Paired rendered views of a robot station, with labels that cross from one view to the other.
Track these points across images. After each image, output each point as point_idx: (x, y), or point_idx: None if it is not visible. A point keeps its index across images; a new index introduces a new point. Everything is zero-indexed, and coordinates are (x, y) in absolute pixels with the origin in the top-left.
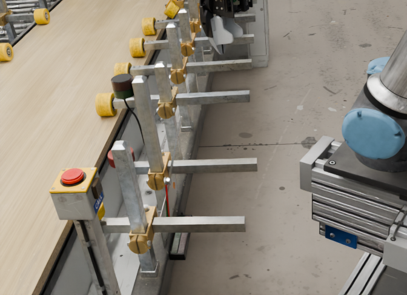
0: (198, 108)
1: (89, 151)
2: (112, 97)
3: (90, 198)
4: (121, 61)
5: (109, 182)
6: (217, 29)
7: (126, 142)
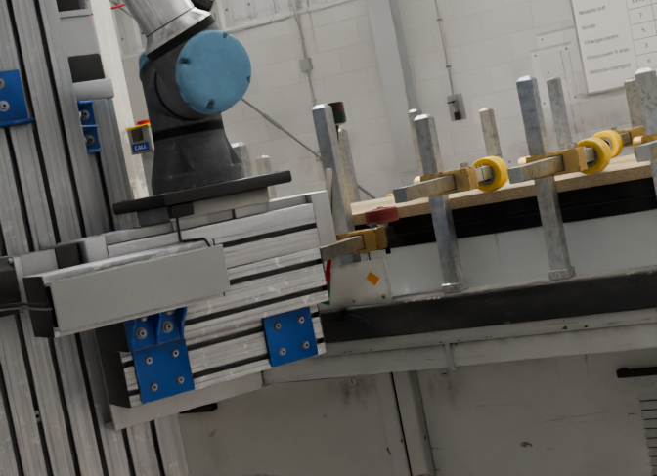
0: (633, 271)
1: (406, 204)
2: (482, 163)
3: (129, 138)
4: None
5: (425, 264)
6: None
7: (236, 145)
